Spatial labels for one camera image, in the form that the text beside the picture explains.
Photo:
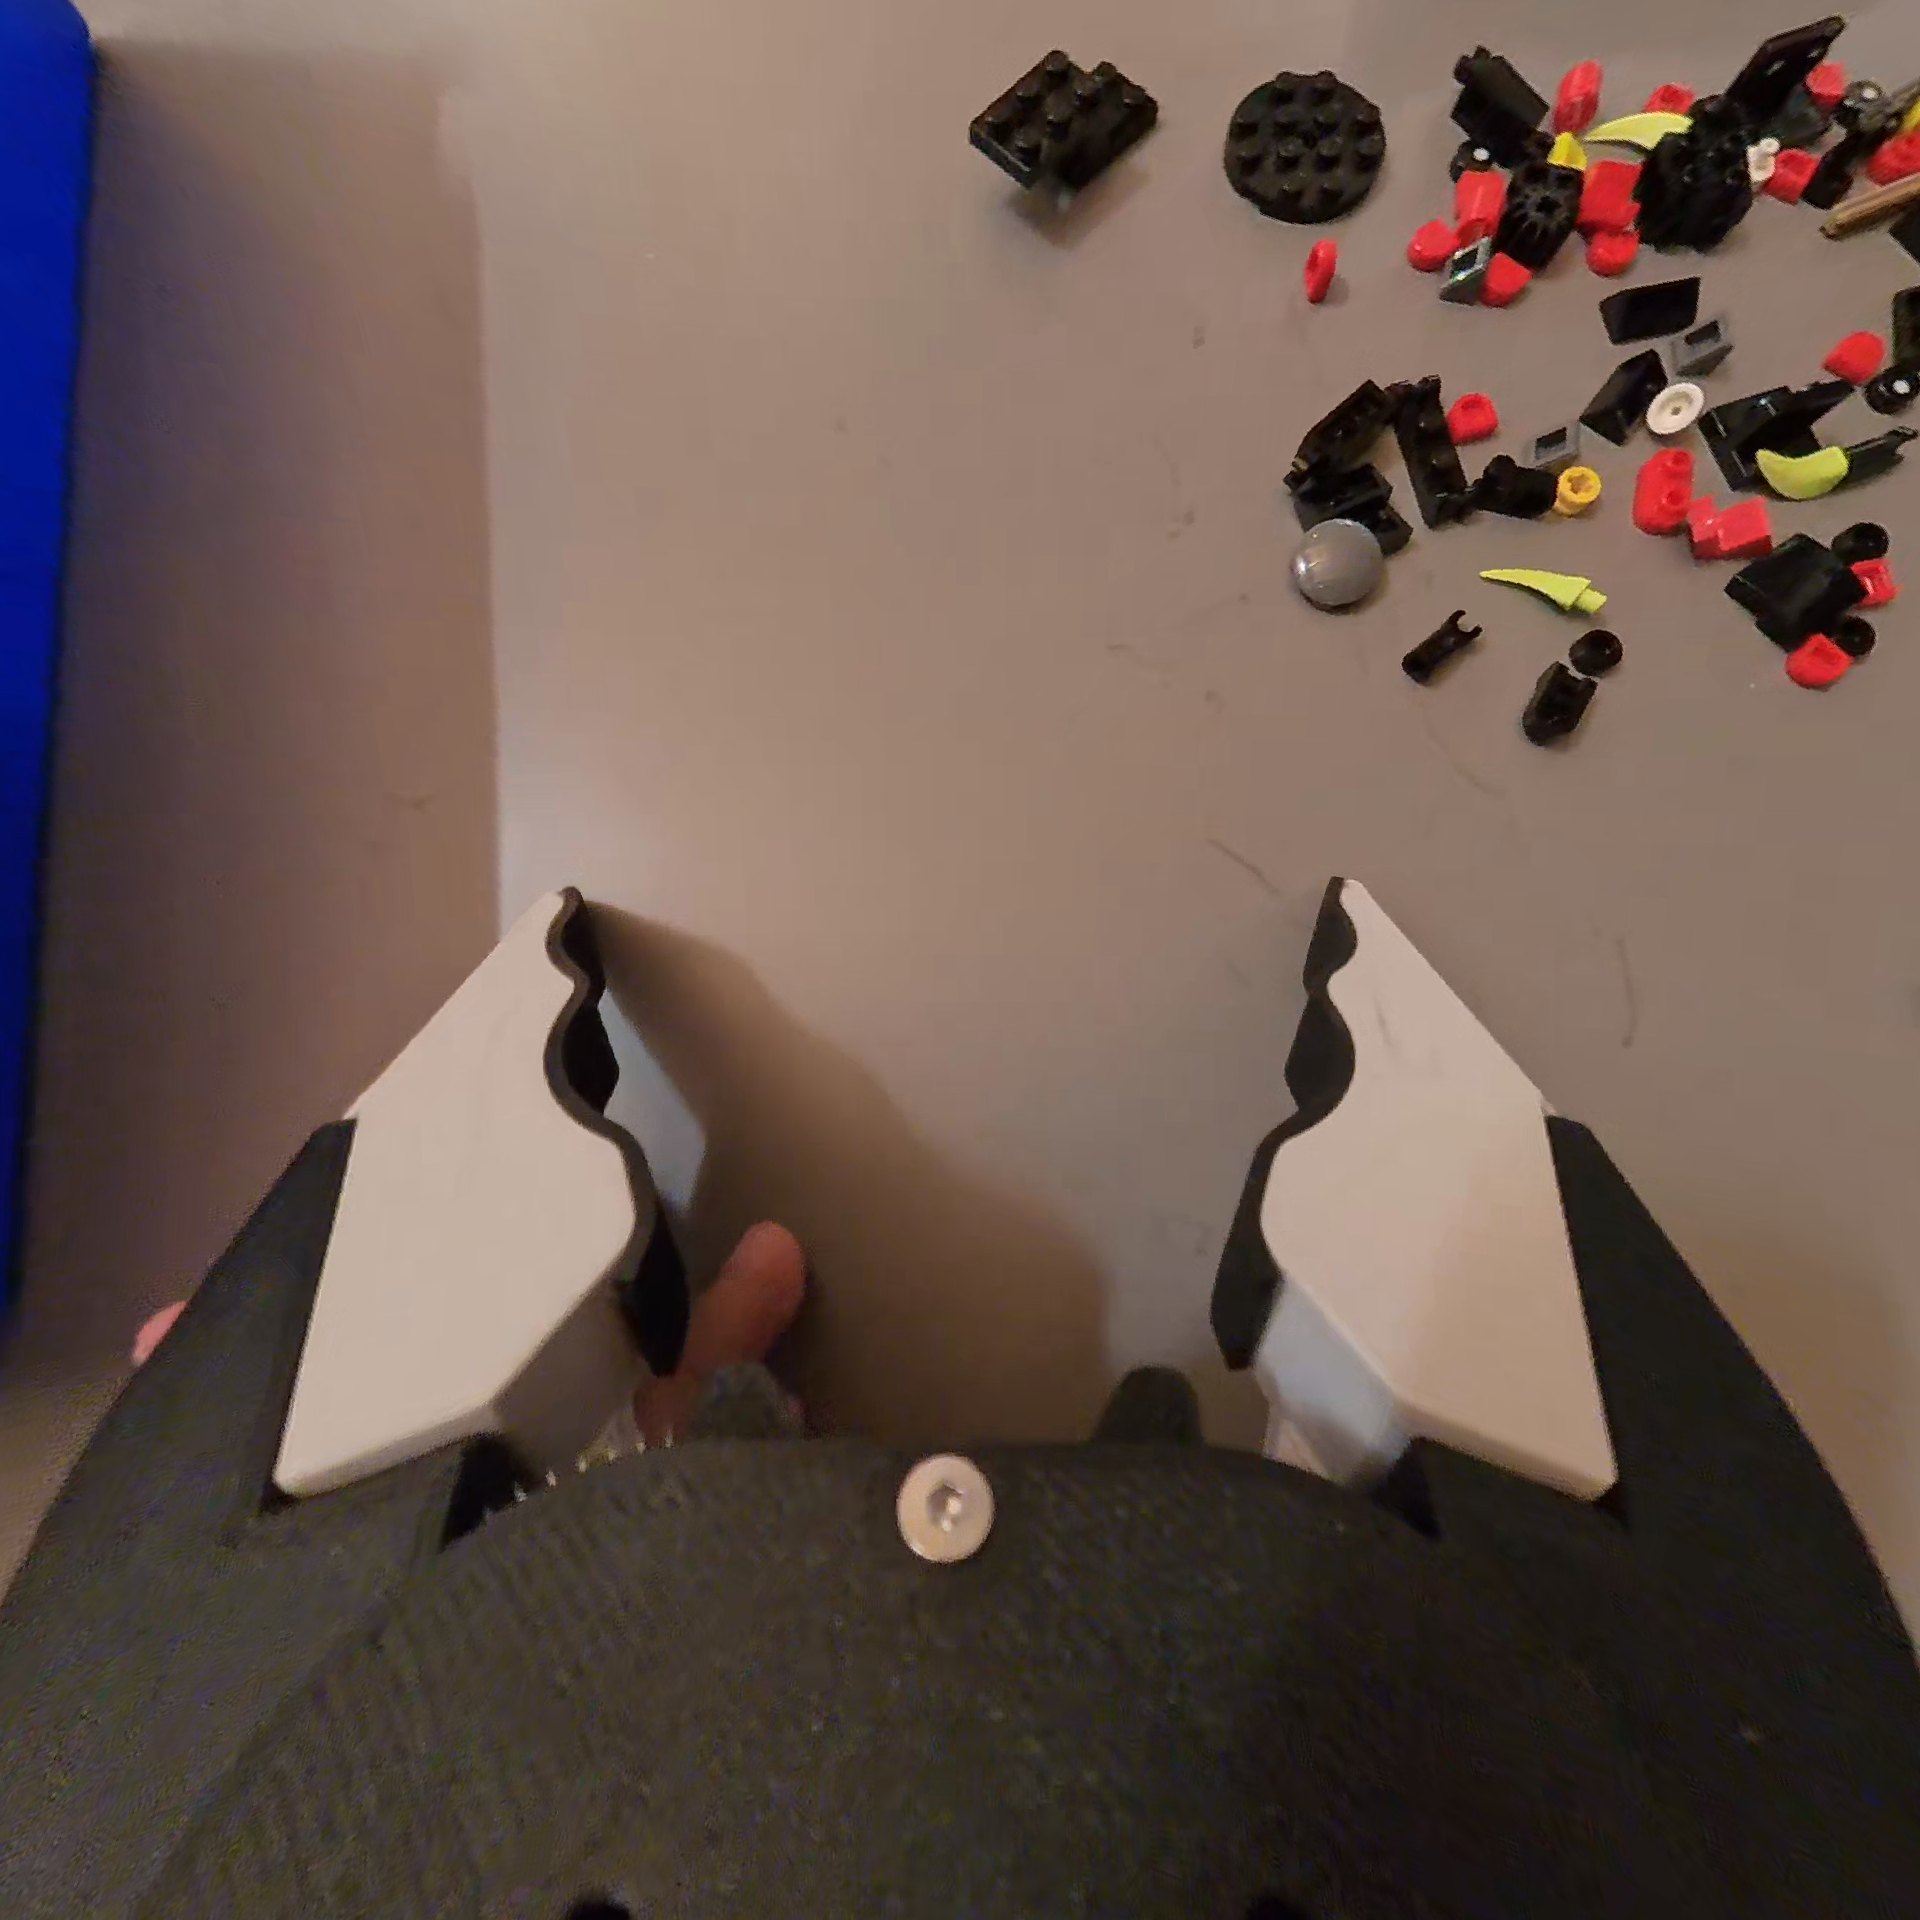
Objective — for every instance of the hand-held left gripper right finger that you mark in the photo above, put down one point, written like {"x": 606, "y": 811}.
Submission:
{"x": 1440, "y": 1231}

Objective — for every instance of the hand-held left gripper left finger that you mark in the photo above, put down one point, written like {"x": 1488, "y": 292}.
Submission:
{"x": 452, "y": 1231}

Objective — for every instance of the grey lego ball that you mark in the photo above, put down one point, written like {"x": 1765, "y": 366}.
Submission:
{"x": 1336, "y": 562}

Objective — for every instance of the pile of loose lego pieces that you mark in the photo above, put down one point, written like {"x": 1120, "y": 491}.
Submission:
{"x": 1680, "y": 194}

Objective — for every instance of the round black lego plate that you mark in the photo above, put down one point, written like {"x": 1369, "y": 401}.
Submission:
{"x": 1302, "y": 147}

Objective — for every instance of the rectangular black lego plate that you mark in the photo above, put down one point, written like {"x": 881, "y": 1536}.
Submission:
{"x": 1062, "y": 116}

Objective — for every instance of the person's left hand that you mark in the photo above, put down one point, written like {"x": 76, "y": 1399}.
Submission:
{"x": 743, "y": 1299}

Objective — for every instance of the blue plastic bin with tag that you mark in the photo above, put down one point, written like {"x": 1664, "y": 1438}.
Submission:
{"x": 38, "y": 600}

